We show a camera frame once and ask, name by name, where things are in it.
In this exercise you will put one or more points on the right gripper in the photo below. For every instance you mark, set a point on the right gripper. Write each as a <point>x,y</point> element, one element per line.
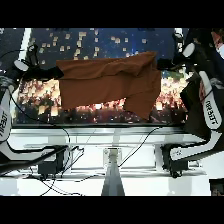
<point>165,64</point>

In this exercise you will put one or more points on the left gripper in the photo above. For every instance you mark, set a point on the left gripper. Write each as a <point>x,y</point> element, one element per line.
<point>51,73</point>

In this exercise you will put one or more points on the brown garment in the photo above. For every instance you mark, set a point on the brown garment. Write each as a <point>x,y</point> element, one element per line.
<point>106,83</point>

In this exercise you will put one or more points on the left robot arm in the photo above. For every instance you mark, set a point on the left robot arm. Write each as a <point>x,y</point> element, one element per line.
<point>4,120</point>

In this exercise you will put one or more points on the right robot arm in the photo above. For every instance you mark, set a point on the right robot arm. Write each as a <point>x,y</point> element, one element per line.
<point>212,113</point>

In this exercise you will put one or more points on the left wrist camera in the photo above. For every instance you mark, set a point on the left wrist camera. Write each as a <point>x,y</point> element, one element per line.
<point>32,54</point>

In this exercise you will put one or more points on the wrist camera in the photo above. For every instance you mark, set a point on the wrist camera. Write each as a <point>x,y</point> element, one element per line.
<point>32,54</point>
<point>178,40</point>

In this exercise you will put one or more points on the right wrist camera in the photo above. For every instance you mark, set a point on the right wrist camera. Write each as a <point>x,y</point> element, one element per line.
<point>178,40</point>

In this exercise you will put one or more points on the silver frame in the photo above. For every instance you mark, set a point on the silver frame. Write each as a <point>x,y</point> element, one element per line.
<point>113,140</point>

